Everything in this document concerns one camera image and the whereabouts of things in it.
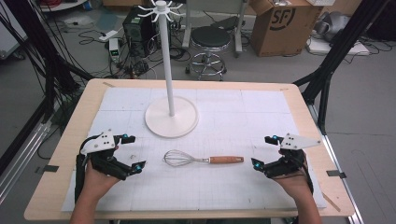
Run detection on black tape piece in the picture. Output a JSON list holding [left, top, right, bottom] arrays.
[[326, 169, 347, 179], [35, 164, 60, 175]]

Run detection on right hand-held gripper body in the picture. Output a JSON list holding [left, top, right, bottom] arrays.
[[263, 133, 322, 179]]

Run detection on brown tape strip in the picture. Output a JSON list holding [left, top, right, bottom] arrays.
[[321, 192, 342, 213]]

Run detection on black round stool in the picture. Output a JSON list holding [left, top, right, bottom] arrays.
[[185, 25, 233, 82]]

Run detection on person's left hand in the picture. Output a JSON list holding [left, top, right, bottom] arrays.
[[80, 161, 121, 201]]

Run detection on white flat board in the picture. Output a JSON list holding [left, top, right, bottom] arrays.
[[305, 36, 371, 57]]

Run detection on white power strip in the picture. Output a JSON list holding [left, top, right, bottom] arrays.
[[98, 29, 119, 43]]

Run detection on white gridded mat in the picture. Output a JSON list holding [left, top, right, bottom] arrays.
[[61, 87, 328, 213]]

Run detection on wire whisk with wooden handle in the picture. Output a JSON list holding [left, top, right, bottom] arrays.
[[163, 149, 246, 168]]

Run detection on small white power supply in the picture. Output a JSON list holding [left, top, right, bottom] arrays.
[[107, 37, 121, 63]]

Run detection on aluminium rail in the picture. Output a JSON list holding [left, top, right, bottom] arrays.
[[0, 119, 53, 204], [306, 104, 366, 224]]

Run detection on black metal frame stand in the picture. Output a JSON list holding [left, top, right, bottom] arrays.
[[292, 0, 390, 135], [0, 0, 95, 124]]

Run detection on person's right hand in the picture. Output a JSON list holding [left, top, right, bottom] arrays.
[[273, 170, 314, 201]]

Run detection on grey bag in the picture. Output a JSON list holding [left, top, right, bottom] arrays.
[[313, 11, 351, 43]]

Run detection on black computer tower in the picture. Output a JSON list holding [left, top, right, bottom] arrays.
[[121, 8, 173, 59]]

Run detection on cardboard box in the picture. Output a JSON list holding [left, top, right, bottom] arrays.
[[248, 0, 325, 58]]

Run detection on white hook rack stand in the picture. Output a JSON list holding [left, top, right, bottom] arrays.
[[136, 0, 200, 139]]

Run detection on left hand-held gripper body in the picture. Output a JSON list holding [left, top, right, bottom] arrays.
[[79, 129, 130, 181]]

